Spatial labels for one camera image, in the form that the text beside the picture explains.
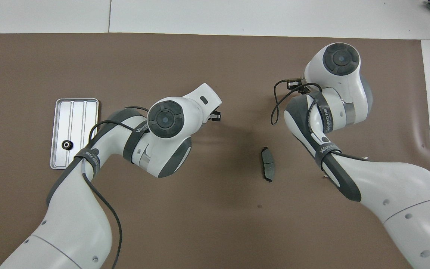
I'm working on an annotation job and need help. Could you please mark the long grey brake pad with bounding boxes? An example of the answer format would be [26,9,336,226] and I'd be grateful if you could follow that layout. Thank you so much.
[261,146,276,183]

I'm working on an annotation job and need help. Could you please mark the silver metal tray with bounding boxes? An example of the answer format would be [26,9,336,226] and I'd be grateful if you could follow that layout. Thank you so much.
[50,98,100,170]

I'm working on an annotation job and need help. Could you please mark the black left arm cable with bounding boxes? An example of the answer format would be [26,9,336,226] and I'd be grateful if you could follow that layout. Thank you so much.
[81,106,149,269]

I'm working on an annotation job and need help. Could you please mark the brown table mat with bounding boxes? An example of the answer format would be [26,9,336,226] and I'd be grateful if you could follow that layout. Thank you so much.
[0,33,430,269]

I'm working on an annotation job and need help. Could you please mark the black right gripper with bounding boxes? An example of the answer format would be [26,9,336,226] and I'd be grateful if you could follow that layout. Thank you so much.
[287,77,305,91]

